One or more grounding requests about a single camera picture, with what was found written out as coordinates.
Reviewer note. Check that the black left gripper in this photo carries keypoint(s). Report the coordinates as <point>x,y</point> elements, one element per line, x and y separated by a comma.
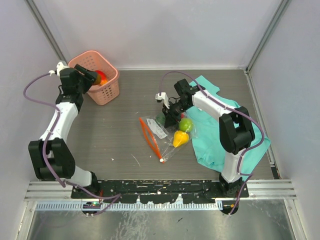
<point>86,75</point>

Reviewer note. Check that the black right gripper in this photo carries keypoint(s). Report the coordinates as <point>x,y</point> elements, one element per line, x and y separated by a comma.
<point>171,119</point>

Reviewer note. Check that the red yellow fake mango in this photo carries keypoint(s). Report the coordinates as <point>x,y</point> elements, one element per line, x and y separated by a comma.
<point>104,78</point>

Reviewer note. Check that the clear zip top bag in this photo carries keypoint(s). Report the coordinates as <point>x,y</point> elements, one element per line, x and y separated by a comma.
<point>160,138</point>

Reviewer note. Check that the brown fake kiwi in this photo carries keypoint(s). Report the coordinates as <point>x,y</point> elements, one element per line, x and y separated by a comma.
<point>97,79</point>

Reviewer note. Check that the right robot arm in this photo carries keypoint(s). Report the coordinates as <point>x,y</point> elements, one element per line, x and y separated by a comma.
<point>236,132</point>

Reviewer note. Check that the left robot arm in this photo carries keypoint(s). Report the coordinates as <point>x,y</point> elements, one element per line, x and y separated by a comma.
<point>50,156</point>

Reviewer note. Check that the dark green fake avocado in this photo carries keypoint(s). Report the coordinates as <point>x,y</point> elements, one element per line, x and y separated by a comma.
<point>160,118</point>

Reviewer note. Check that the green fake apple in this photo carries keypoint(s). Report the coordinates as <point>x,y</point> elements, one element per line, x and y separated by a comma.
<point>186,125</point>

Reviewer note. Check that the yellow fake pear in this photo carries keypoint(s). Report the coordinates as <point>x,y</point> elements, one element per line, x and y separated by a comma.
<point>180,138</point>

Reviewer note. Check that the pink plastic basket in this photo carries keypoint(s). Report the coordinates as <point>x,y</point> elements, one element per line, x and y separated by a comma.
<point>108,87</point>

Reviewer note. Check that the teal t-shirt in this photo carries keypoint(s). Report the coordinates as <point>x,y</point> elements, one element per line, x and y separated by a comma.
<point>207,147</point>

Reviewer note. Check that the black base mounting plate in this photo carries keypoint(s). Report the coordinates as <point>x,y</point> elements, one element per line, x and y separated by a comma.
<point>166,191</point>

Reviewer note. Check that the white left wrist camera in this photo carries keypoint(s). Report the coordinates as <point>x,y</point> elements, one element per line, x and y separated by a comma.
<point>61,65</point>

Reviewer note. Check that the white slotted cable duct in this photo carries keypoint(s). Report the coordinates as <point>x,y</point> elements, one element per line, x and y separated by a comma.
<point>93,206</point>

